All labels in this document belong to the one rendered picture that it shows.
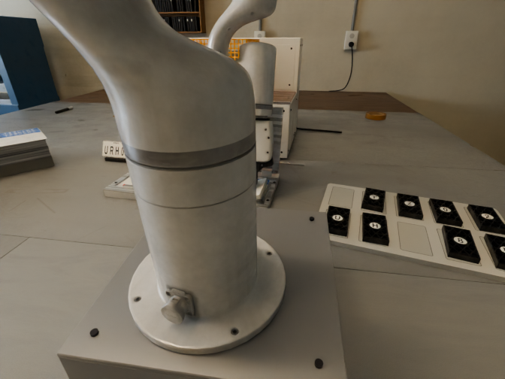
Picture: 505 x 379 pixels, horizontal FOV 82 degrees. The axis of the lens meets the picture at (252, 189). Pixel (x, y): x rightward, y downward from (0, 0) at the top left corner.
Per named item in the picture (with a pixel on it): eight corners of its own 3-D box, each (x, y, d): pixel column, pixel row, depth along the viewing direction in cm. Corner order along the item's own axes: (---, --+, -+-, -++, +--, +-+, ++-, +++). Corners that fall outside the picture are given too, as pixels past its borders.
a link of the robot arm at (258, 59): (229, 102, 67) (269, 104, 65) (231, 40, 63) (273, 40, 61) (240, 104, 75) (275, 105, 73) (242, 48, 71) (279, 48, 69)
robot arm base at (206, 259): (255, 383, 26) (252, 216, 17) (92, 321, 32) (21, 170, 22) (300, 247, 41) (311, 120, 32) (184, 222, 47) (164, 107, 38)
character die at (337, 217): (322, 231, 62) (323, 227, 61) (328, 209, 70) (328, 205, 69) (346, 237, 60) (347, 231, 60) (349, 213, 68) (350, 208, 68)
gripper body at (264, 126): (230, 112, 68) (228, 160, 71) (273, 114, 66) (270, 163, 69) (238, 113, 75) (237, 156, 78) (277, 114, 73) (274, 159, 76)
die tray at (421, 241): (309, 240, 61) (310, 235, 60) (328, 186, 83) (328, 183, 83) (549, 292, 48) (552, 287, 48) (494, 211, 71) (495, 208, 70)
